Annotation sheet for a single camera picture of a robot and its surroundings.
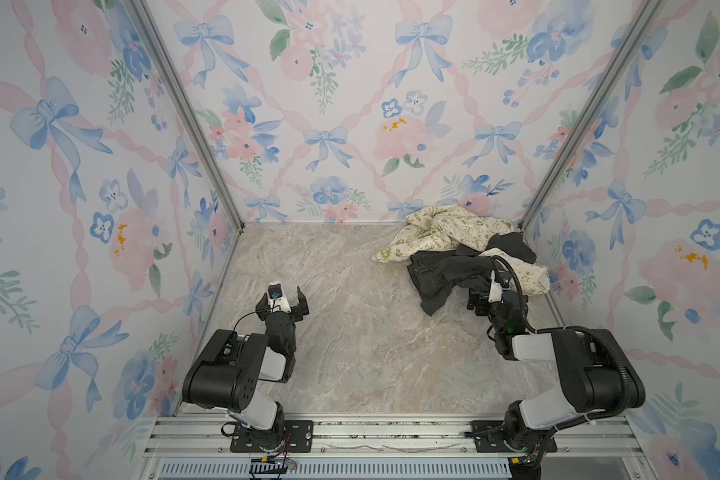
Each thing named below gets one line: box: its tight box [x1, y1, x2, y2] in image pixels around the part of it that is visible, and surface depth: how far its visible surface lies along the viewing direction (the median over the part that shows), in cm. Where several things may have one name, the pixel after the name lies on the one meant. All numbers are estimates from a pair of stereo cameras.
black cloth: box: [407, 232, 537, 316], surface depth 99 cm
